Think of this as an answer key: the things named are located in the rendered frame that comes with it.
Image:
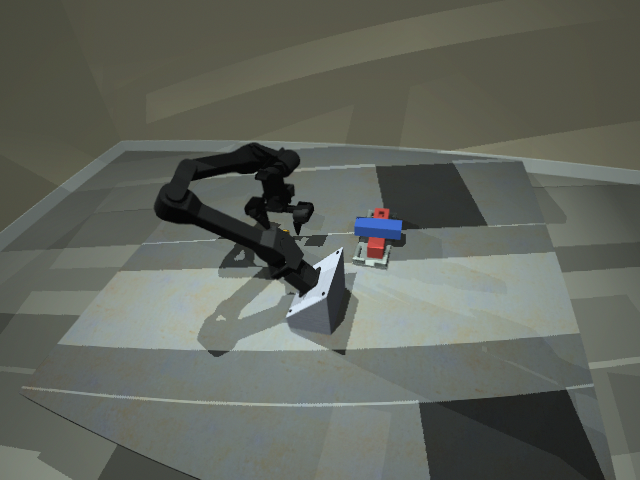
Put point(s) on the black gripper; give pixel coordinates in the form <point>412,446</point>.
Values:
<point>278,202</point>

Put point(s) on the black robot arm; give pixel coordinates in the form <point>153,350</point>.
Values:
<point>175,203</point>

